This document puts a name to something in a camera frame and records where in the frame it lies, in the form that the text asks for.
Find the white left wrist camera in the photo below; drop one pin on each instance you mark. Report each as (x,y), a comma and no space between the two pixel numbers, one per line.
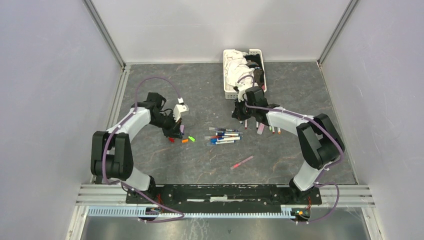
(180,110)

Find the clear blue ballpoint pen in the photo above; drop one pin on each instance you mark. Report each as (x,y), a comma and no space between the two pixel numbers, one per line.
(220,142)

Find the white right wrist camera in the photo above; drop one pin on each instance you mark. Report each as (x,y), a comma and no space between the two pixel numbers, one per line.
(241,90)

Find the black cloth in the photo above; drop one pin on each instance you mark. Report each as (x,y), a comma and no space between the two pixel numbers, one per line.
(255,62)

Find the pink gel pen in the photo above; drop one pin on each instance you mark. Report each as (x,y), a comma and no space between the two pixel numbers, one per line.
(238,164)

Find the white slotted cable duct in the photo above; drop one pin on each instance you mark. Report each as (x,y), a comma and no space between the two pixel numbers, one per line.
(145,212)

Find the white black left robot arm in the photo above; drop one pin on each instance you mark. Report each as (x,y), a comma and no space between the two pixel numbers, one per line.
(111,151)

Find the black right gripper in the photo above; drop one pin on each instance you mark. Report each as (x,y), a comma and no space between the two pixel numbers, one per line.
(237,114)

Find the white plastic basket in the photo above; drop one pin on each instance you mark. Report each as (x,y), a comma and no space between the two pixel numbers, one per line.
(233,96)

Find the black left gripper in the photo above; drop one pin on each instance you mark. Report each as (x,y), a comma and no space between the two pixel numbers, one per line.
(176,128)

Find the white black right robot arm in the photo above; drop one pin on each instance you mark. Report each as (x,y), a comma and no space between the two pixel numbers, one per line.
(320,143)

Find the clear red ballpoint pen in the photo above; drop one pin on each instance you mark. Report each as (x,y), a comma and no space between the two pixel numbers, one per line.
(216,137)

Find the blue capped thick marker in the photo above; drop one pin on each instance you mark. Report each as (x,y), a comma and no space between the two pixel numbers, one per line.
(235,138)

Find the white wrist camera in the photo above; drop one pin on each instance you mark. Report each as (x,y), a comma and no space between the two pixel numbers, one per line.
(180,110)
(241,90)

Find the white cloth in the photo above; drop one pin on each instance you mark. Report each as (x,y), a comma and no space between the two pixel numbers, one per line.
(236,72)

